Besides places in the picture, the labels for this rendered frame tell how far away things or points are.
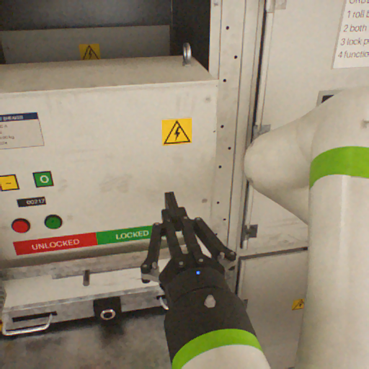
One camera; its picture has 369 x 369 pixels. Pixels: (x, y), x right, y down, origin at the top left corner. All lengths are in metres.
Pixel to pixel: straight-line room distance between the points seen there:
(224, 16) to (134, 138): 0.33
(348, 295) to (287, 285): 0.85
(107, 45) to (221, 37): 0.67
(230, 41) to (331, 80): 0.26
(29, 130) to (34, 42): 0.81
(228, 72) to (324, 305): 0.57
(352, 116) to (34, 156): 0.51
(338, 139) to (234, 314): 0.28
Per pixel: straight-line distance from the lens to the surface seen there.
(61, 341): 0.92
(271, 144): 0.64
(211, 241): 0.51
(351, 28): 0.93
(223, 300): 0.39
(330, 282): 0.45
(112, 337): 0.90
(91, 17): 1.58
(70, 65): 0.80
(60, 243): 0.78
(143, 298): 0.89
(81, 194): 0.71
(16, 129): 0.67
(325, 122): 0.56
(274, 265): 1.20
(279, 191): 0.67
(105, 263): 0.77
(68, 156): 0.68
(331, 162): 0.51
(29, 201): 0.73
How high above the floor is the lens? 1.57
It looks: 32 degrees down
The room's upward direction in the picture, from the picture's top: straight up
